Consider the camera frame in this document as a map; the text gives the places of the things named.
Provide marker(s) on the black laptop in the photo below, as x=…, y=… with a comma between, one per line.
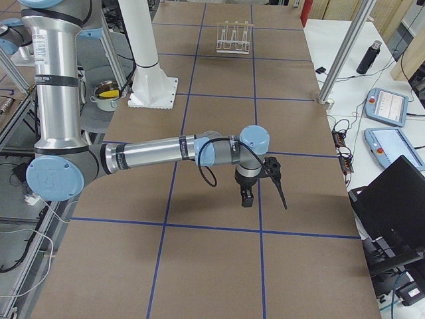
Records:
x=391, y=207

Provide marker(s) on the white pot with corn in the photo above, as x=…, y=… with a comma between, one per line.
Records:
x=106, y=95

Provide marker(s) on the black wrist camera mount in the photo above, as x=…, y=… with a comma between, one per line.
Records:
x=271, y=169

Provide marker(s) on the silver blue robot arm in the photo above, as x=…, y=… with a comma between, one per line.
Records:
x=64, y=163

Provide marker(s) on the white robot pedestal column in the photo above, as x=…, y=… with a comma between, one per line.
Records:
x=151, y=87

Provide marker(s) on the upper blue teach pendant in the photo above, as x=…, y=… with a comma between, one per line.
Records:
x=386, y=107

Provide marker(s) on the lower blue teach pendant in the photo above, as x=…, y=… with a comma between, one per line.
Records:
x=388, y=144

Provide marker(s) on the black water bottle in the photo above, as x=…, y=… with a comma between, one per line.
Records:
x=369, y=57

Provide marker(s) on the aluminium frame post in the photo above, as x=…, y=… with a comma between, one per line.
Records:
x=351, y=36

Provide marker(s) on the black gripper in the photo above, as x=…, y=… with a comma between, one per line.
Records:
x=243, y=183

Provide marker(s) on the small black phone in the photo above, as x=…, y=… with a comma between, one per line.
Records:
x=320, y=70

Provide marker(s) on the white wire cup holder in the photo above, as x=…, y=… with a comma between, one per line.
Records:
x=234, y=38

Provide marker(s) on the blue teach pendant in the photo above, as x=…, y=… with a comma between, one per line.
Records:
x=388, y=144
x=386, y=107

